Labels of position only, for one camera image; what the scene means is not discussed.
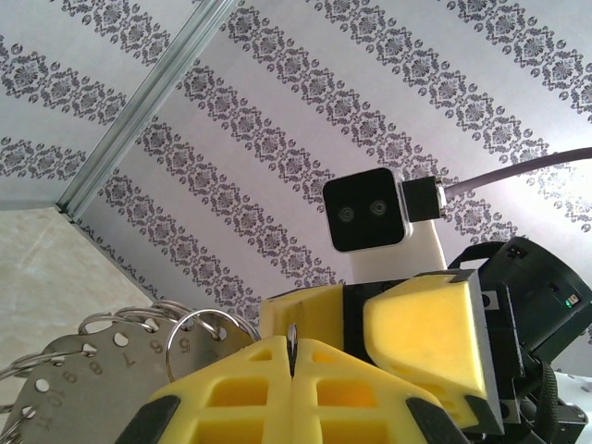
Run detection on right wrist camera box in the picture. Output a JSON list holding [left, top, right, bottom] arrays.
[[321, 166, 449, 284]]

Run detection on aluminium corner post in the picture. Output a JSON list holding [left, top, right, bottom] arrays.
[[54, 0, 253, 223]]

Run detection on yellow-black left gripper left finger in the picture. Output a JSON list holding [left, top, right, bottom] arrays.
[[123, 334, 295, 444]]

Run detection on silver split ring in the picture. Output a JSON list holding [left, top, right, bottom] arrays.
[[165, 308, 263, 385], [0, 349, 96, 378], [76, 300, 195, 337]]

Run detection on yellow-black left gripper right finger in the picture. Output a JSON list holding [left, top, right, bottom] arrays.
[[292, 337, 469, 444]]

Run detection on silver metal chain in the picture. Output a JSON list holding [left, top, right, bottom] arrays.
[[0, 318, 260, 444]]

